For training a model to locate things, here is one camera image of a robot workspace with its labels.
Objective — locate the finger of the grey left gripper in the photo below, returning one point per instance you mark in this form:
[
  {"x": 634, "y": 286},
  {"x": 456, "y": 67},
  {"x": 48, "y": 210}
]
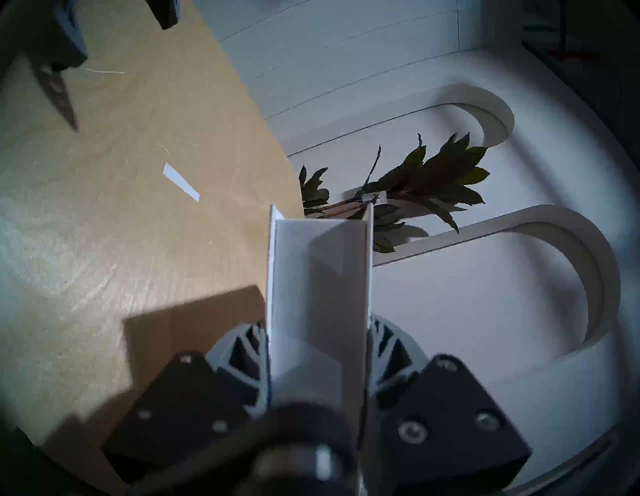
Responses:
[
  {"x": 70, "y": 35},
  {"x": 165, "y": 12}
]

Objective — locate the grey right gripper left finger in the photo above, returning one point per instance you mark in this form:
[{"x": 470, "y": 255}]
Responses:
[{"x": 200, "y": 400}]

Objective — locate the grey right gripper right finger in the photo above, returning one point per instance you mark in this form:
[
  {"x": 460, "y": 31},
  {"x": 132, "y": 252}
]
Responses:
[{"x": 440, "y": 410}]

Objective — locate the thick white book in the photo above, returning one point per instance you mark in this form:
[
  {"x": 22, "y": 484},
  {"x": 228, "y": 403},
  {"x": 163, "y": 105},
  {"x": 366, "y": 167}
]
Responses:
[{"x": 320, "y": 300}]

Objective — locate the white tape strip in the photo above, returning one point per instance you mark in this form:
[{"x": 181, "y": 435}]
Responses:
[{"x": 181, "y": 182}]

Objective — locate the white plant tag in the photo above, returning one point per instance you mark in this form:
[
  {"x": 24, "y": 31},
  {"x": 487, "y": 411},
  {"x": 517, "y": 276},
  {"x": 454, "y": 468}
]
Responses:
[{"x": 375, "y": 198}]

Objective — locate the tall dark green plant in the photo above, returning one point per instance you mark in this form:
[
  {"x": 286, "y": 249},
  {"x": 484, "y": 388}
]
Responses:
[{"x": 430, "y": 175}]

